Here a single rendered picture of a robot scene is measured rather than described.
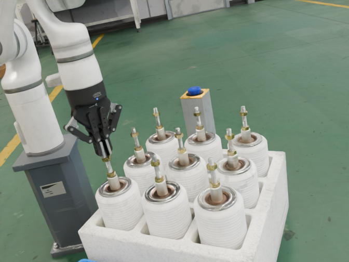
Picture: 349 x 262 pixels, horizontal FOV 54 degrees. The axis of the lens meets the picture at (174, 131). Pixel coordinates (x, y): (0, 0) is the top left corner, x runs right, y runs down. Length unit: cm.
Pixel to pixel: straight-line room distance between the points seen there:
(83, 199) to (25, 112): 28
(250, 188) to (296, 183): 40
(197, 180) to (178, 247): 17
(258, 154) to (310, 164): 42
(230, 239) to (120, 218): 24
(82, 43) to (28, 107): 29
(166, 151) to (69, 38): 42
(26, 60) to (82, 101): 29
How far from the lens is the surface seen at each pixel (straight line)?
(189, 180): 78
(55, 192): 96
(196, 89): 104
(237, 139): 87
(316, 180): 116
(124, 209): 76
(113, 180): 77
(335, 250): 94
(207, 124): 105
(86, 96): 66
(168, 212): 69
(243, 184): 74
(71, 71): 65
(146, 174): 83
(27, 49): 91
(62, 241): 106
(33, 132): 91
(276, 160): 91
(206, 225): 66
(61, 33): 65
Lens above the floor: 65
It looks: 24 degrees down
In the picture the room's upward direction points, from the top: 12 degrees counter-clockwise
